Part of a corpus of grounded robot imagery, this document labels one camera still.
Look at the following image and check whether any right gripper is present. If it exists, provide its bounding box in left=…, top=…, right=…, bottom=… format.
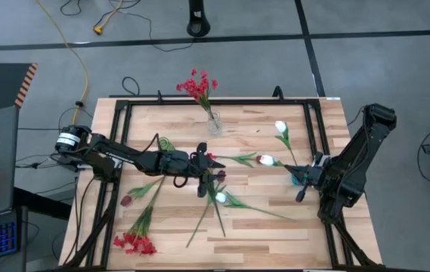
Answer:
left=284, top=153, right=333, bottom=203

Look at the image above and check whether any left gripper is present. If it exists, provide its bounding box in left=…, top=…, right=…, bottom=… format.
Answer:
left=159, top=142, right=226, bottom=199

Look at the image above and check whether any white blue-tipped artificial tulip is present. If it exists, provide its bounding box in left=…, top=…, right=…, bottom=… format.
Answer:
left=274, top=120, right=299, bottom=168
left=214, top=191, right=295, bottom=221

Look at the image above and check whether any green tulip stem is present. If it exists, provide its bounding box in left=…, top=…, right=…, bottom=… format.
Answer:
left=261, top=154, right=286, bottom=168

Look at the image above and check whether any red small-blossom flower bunch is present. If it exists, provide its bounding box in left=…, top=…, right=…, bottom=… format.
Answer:
left=175, top=68, right=219, bottom=122
left=113, top=175, right=167, bottom=256

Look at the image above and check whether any clear glass vase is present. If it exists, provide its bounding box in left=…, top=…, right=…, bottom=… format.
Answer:
left=206, top=110, right=224, bottom=136

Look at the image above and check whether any green glass vase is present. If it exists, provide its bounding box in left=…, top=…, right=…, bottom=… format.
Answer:
left=156, top=136, right=177, bottom=153

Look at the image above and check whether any black stand base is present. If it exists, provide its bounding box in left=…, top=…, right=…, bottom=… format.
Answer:
left=186, top=0, right=212, bottom=38

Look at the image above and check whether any black aluminium table frame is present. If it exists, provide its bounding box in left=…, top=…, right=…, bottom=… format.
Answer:
left=59, top=85, right=385, bottom=272

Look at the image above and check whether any yellow extension cable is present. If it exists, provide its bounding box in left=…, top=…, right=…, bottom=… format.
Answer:
left=35, top=0, right=125, bottom=125

